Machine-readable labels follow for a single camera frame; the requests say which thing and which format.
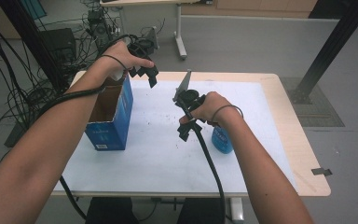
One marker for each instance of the light wooden table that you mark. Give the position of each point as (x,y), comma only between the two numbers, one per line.
(298,124)

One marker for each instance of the grey tape piece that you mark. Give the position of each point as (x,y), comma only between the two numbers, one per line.
(321,171)

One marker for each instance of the blue cardboard box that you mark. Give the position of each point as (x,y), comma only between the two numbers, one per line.
(118,130)

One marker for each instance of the black box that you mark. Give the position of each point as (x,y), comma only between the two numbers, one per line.
(59,43)

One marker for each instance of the teal panel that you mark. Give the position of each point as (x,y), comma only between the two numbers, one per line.
(32,7)

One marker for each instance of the dark floor panel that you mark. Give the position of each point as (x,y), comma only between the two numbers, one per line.
(313,105)

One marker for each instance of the black metal stand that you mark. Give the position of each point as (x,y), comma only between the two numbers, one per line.
(332,46)

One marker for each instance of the wooden cabinet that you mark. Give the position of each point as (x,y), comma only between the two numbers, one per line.
(254,7)

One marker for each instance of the person's right hand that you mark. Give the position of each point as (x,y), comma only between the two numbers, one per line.
(213,107)

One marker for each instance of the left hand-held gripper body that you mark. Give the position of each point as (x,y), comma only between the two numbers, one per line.
(140,49)

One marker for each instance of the black office chair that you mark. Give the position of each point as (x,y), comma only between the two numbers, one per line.
(108,211)

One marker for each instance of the black metal beam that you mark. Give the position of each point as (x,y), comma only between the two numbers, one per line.
(28,31)

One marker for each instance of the grey computer device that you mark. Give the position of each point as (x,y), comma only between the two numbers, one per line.
(99,28)

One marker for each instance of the white office table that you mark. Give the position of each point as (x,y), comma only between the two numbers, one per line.
(180,37)

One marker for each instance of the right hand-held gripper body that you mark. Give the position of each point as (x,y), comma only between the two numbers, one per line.
(190,97)

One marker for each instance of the person's left hand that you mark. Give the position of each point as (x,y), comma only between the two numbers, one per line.
(119,57)

